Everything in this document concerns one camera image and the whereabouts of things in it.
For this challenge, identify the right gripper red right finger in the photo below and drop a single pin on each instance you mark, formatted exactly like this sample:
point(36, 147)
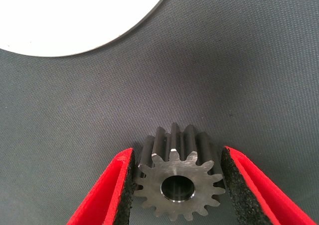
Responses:
point(254, 197)

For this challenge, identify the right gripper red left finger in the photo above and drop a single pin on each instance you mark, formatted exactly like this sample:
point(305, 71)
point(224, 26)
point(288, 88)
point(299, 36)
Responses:
point(107, 197)

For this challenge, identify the round metal carrier plate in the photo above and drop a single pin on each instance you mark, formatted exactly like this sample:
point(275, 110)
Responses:
point(62, 16)

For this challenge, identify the dark table cloth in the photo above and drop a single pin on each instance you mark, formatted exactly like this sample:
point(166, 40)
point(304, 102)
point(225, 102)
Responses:
point(236, 73)

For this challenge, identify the small steel planetary gear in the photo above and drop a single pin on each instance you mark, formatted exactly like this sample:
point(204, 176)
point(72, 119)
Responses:
point(154, 185)

